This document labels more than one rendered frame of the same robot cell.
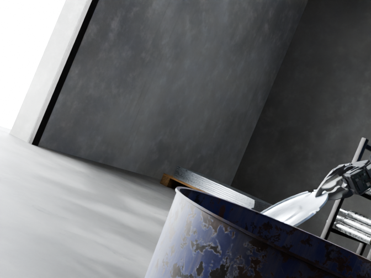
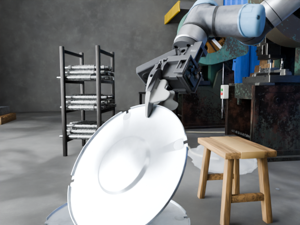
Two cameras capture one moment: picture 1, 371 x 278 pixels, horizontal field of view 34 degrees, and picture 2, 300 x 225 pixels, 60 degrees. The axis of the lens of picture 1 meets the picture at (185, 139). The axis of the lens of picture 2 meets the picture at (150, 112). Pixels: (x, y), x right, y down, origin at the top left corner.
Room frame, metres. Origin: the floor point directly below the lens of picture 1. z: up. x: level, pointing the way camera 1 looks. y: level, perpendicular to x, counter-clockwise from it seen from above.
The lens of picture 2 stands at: (1.30, -0.04, 0.60)
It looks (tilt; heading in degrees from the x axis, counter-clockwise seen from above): 5 degrees down; 319
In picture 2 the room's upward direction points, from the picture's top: straight up
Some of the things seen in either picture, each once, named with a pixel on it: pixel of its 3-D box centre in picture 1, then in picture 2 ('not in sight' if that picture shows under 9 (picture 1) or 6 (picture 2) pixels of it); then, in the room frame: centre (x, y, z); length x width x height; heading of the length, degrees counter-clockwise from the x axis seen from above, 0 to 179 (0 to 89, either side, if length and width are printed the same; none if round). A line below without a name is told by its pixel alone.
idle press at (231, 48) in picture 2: not in sight; (215, 70); (3.75, -3.55, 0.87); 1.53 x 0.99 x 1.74; 63
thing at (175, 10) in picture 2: not in sight; (188, 13); (5.70, -5.13, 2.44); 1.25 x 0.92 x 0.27; 150
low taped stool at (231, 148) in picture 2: not in sight; (231, 176); (1.98, -1.16, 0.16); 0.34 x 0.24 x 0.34; 148
